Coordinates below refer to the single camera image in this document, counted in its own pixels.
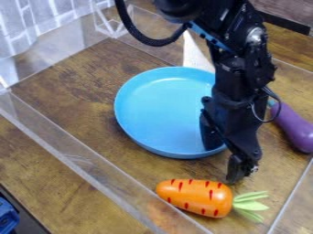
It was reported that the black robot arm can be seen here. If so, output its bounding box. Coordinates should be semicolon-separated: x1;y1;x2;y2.
154;0;277;184

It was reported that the black cable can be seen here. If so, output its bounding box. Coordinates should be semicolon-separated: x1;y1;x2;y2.
114;0;192;48

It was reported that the purple toy eggplant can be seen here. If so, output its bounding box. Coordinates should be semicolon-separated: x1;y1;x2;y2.
268;101;313;154

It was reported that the clear acrylic enclosure wall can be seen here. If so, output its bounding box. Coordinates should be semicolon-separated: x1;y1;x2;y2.
0;9;313;234

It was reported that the orange toy carrot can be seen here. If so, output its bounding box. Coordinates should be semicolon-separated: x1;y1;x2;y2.
156;179;269;223

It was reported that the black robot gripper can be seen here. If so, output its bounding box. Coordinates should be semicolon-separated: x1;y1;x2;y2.
200;87;281;184

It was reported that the blue round plate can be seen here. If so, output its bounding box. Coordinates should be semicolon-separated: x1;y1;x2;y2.
114;67;227;159

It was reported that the blue object at corner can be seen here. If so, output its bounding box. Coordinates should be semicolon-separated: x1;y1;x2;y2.
0;197;21;234

